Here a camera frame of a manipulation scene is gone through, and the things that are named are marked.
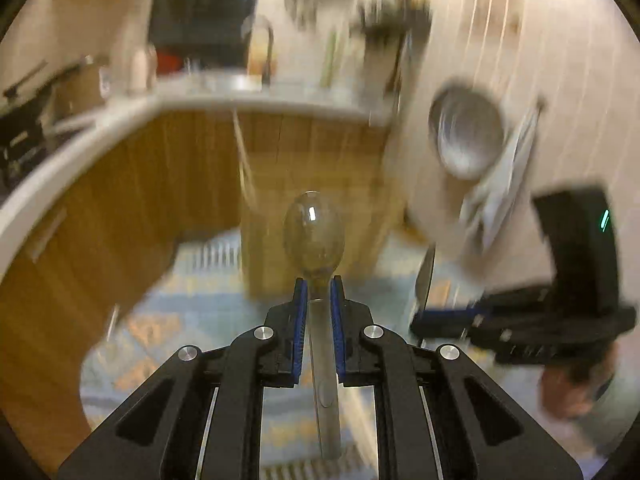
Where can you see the black wall spice shelf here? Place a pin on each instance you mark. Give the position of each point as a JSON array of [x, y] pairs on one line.
[[383, 20]]

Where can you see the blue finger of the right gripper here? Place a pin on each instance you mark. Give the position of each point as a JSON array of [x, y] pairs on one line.
[[443, 323]]

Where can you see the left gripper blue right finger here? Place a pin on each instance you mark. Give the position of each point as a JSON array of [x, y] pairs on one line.
[[438, 415]]

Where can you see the person's right hand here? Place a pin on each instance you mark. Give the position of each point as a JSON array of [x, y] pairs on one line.
[[562, 397]]

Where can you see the clear plastic spoon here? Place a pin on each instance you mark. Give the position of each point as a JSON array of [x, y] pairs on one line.
[[314, 241]]

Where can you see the wooden base cabinets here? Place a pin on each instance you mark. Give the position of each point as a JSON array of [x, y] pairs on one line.
[[112, 231]]

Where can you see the black plastic spoon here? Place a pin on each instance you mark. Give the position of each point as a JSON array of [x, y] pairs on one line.
[[424, 279]]

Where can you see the brown rice cooker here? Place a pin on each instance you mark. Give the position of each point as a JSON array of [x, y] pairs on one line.
[[87, 87]]

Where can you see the yellow detergent bottle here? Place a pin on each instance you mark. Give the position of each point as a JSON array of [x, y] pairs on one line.
[[257, 58]]

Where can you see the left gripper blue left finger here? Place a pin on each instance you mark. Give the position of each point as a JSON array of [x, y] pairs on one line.
[[199, 414]]

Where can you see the dark kitchen window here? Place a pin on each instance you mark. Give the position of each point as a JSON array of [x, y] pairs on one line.
[[209, 31]]

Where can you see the perforated steel steamer tray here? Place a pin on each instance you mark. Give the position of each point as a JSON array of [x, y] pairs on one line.
[[467, 128]]

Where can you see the grey hanging dish towel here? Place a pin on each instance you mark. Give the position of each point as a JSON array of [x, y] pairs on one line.
[[485, 208]]

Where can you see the chrome sink faucet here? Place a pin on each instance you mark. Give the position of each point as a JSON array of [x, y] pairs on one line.
[[248, 29]]

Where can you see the black gas stove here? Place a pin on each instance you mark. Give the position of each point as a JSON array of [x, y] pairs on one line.
[[22, 144]]

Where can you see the white electric kettle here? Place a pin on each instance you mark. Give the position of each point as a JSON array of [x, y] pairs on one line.
[[142, 73]]

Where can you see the beige slotted plastic utensil basket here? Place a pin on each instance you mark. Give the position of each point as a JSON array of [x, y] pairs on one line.
[[338, 162]]

